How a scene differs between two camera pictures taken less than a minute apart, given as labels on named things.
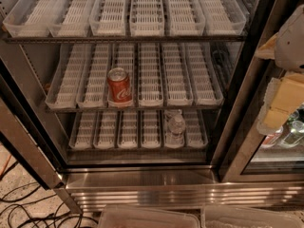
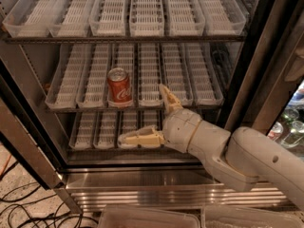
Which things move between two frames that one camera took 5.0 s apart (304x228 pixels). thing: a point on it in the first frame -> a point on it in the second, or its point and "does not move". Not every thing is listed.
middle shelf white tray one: [68, 76] does not move
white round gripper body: [292, 47] -> [179, 128]
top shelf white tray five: [183, 15] does not move
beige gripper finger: [267, 50] -> [148, 137]
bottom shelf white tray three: [127, 133] does not move
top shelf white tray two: [76, 21] does not move
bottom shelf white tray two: [105, 130] does not move
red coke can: [119, 87] does not move
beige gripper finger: [285, 96] -> [171, 103]
